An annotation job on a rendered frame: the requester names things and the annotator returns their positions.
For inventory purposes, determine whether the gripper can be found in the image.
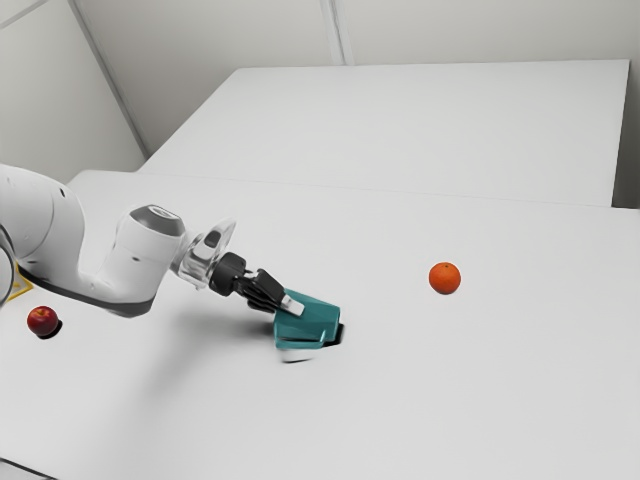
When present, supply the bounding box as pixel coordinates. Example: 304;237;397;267
209;252;306;317

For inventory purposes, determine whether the red apple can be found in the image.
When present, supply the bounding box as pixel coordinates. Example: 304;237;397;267
26;305;60;337

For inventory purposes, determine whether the orange fruit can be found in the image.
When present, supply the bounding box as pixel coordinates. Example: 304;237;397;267
428;261;462;296

